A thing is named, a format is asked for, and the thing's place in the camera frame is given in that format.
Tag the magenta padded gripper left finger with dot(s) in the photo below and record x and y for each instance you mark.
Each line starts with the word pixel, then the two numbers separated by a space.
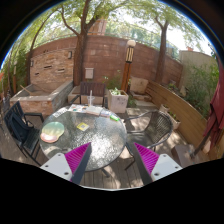
pixel 70 166

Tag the yellow sticky note pad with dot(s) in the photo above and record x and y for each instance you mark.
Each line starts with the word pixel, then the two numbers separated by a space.
pixel 82 126

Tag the black metal chair left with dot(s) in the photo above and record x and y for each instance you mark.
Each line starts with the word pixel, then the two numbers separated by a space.
pixel 23 131

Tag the white wall box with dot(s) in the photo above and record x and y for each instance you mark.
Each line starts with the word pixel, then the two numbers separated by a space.
pixel 89 73

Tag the wooden garden lamp post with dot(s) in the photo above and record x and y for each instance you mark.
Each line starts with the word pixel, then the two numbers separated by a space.
pixel 128 60

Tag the wooden slat fence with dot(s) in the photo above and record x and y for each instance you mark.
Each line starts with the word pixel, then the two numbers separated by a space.
pixel 192 123

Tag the green small object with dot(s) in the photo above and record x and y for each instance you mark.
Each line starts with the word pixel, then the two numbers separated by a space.
pixel 115 118

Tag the open white book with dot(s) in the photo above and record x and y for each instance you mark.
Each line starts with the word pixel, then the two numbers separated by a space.
pixel 94 110

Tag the grey wicker chair right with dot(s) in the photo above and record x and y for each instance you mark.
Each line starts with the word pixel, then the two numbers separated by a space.
pixel 158 129

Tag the white square planter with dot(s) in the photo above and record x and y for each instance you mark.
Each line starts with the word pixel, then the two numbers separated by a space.
pixel 117 100

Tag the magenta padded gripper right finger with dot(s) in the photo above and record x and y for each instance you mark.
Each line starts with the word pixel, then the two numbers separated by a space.
pixel 153 166

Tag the round glass patio table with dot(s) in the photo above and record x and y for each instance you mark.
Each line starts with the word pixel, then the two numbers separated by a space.
pixel 107 137

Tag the dark wooden chair back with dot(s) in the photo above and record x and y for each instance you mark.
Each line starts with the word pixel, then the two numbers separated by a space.
pixel 90 88

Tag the large tree trunk centre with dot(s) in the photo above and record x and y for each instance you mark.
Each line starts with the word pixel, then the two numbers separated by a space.
pixel 87 12

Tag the pastel mouse pad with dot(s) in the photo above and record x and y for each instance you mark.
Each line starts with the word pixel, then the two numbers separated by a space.
pixel 52 131

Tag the clear plastic bottle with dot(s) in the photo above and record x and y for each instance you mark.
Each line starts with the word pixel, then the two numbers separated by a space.
pixel 90 99

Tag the tree trunk right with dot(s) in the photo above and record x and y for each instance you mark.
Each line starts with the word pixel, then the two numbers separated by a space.
pixel 161 57

